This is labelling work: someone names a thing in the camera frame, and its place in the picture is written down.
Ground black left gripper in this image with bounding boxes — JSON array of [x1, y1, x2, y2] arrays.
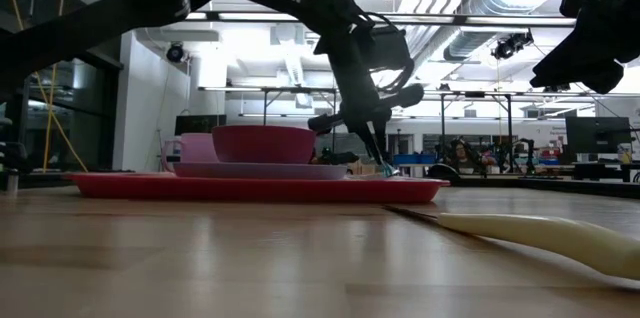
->
[[307, 42, 426, 169]]

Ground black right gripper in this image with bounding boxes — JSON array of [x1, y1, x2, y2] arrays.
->
[[529, 0, 640, 95]]

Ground fork with teal handle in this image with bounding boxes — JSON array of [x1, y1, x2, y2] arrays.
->
[[368, 120, 401, 178]]

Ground magenta plastic bowl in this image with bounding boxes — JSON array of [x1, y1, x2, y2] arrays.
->
[[211, 124, 317, 165]]

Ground lavender plastic plate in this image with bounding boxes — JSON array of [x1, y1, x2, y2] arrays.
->
[[172, 161, 349, 182]]

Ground knife with cream handle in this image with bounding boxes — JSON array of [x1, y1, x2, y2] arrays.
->
[[382, 203, 640, 282]]

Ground pale pink plastic mug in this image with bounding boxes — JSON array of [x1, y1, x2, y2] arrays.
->
[[160, 132, 220, 174]]

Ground red plastic tray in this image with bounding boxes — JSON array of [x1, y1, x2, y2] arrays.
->
[[64, 171, 451, 204]]

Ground blue storage bins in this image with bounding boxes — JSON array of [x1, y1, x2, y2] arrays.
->
[[392, 153, 426, 166]]

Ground black computer monitor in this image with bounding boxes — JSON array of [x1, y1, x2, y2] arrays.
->
[[565, 116, 633, 155]]

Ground person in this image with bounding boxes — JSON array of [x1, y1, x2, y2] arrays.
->
[[449, 139, 476, 175]]

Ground black side cart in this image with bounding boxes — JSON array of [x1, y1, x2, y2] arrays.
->
[[572, 160, 640, 184]]

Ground overhead light bar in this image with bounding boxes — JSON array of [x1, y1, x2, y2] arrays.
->
[[184, 10, 576, 28]]

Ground small grey cylinder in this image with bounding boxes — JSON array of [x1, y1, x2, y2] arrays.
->
[[4, 167, 21, 194]]

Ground black ceiling camera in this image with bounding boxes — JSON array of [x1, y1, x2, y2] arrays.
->
[[166, 41, 190, 64], [491, 30, 535, 62]]

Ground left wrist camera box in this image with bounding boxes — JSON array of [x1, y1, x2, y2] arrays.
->
[[369, 25, 416, 84]]

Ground black workbench frame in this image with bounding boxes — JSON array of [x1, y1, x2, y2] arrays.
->
[[438, 90, 515, 157], [198, 86, 339, 127]]

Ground black aluminium rig frame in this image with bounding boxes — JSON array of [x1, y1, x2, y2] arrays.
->
[[0, 170, 640, 200]]

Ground silver ventilation duct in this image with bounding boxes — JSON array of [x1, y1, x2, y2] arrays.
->
[[404, 0, 551, 74]]

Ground dark wall screen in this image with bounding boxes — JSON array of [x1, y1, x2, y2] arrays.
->
[[174, 114, 228, 137]]

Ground yellow extension cable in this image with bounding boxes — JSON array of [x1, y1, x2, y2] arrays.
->
[[2, 0, 89, 174]]

